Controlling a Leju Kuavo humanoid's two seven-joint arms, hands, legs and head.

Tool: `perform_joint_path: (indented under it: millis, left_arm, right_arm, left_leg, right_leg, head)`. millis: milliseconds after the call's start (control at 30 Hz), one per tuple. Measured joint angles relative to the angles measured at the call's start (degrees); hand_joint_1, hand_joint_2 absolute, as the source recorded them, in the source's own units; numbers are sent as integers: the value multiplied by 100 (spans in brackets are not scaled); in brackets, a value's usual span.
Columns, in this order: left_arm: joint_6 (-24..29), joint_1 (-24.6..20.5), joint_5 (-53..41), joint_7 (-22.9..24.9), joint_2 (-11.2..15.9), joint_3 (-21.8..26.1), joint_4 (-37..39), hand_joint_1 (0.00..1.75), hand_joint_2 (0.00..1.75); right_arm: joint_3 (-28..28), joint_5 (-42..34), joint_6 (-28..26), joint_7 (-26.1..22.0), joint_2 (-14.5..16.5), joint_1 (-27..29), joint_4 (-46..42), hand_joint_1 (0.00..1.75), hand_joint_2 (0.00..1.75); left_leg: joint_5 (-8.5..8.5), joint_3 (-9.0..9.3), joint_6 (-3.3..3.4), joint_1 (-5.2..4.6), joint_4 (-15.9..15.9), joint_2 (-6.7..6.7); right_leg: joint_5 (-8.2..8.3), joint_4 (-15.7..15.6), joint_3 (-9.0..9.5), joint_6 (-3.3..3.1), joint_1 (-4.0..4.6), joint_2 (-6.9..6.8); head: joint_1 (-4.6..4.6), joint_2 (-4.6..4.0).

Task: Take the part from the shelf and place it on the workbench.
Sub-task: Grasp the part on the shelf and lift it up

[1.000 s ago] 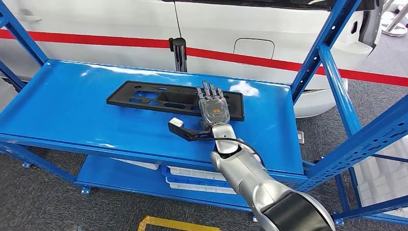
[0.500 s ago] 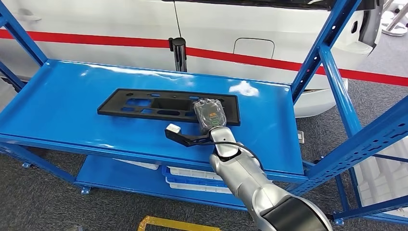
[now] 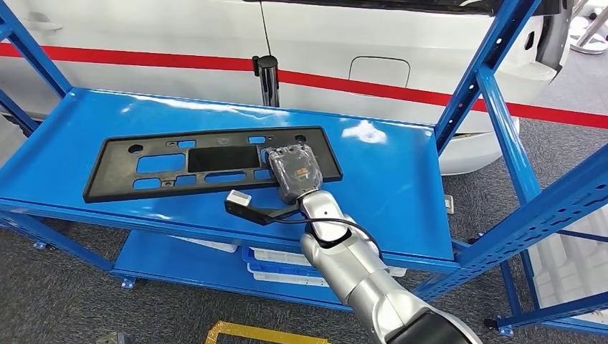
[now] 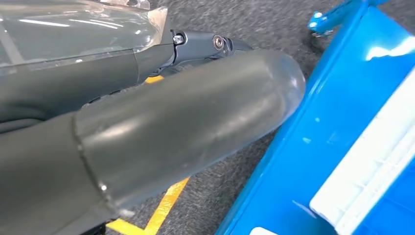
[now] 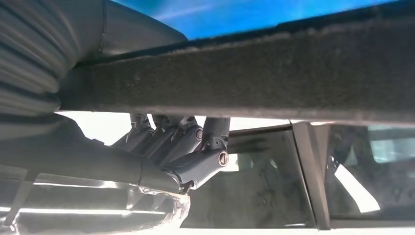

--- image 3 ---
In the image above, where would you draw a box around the white car body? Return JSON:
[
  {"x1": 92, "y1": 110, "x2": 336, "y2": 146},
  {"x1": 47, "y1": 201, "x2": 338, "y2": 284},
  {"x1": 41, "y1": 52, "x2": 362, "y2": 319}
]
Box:
[{"x1": 0, "y1": 0, "x2": 576, "y2": 176}]

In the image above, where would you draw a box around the silver metal stand base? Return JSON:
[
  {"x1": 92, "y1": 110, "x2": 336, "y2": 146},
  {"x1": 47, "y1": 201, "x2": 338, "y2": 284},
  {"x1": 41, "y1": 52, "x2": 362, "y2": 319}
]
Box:
[{"x1": 567, "y1": 0, "x2": 608, "y2": 55}]

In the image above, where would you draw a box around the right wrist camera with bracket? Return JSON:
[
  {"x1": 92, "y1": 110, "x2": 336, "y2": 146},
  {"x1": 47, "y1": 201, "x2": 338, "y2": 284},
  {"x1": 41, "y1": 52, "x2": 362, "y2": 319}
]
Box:
[{"x1": 224, "y1": 189, "x2": 300, "y2": 227}]

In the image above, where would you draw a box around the black plastic plate holder part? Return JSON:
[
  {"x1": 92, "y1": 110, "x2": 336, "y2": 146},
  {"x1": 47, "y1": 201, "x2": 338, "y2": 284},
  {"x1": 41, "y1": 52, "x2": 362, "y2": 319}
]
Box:
[{"x1": 82, "y1": 125, "x2": 344, "y2": 204}]

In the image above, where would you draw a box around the blue metal shelf rack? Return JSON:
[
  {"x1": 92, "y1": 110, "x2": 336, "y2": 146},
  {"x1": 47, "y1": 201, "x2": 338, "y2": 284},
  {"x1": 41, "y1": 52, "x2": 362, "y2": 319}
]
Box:
[
  {"x1": 0, "y1": 0, "x2": 608, "y2": 315},
  {"x1": 484, "y1": 227, "x2": 608, "y2": 335}
]

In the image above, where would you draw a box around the red barrier belt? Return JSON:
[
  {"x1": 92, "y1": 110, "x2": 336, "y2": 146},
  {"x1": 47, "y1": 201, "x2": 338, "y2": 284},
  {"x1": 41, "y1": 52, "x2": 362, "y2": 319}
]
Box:
[{"x1": 0, "y1": 42, "x2": 608, "y2": 130}]

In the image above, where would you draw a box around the black camera cable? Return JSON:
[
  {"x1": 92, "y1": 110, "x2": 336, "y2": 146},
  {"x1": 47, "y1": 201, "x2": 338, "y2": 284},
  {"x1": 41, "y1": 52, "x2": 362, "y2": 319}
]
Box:
[{"x1": 275, "y1": 217, "x2": 385, "y2": 259}]

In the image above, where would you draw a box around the black stanchion post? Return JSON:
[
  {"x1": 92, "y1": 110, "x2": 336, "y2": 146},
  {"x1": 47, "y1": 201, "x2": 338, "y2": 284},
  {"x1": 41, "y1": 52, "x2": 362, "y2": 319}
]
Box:
[{"x1": 252, "y1": 55, "x2": 281, "y2": 108}]

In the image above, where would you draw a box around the yellow floor tape square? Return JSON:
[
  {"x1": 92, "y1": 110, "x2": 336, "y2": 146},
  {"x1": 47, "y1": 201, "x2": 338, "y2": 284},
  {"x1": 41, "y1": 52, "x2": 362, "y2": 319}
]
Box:
[{"x1": 204, "y1": 320, "x2": 332, "y2": 344}]

